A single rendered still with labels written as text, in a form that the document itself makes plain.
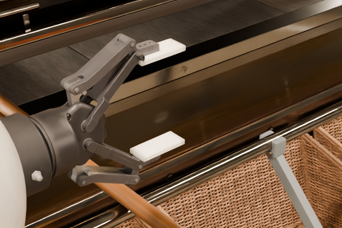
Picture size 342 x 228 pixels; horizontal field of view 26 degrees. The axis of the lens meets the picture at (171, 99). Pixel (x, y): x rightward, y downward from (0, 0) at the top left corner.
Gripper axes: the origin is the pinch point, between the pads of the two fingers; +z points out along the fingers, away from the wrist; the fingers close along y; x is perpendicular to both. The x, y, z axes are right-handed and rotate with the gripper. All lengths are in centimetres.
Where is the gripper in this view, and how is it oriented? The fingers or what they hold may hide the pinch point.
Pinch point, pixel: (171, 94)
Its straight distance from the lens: 95.3
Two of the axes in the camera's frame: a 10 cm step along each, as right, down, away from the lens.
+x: 6.5, 3.6, -6.7
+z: 7.6, -3.1, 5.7
